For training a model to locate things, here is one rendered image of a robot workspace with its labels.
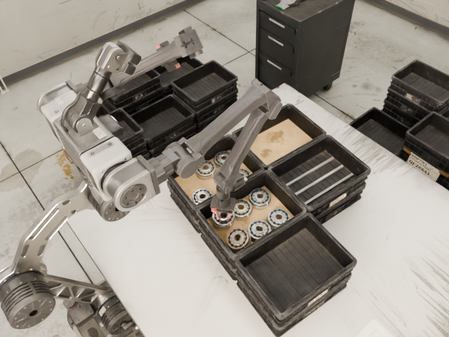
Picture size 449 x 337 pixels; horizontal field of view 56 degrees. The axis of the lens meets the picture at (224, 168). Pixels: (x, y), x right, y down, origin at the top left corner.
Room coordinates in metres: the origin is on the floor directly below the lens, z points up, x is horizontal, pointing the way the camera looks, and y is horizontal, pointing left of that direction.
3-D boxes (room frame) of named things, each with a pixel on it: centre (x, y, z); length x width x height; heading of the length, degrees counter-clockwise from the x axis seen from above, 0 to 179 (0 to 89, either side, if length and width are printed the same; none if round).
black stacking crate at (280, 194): (1.05, -0.10, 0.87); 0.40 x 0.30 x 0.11; 122
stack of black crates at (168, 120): (2.20, 0.43, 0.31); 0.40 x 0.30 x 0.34; 127
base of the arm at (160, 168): (0.87, 0.21, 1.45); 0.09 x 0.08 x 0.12; 37
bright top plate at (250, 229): (1.00, -0.14, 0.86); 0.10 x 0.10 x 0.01
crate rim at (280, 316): (0.80, -0.26, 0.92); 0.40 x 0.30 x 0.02; 122
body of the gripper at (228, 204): (1.06, 0.01, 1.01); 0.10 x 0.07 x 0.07; 76
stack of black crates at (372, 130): (2.05, -1.12, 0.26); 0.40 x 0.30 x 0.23; 36
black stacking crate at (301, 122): (1.52, -0.29, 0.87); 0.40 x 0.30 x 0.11; 122
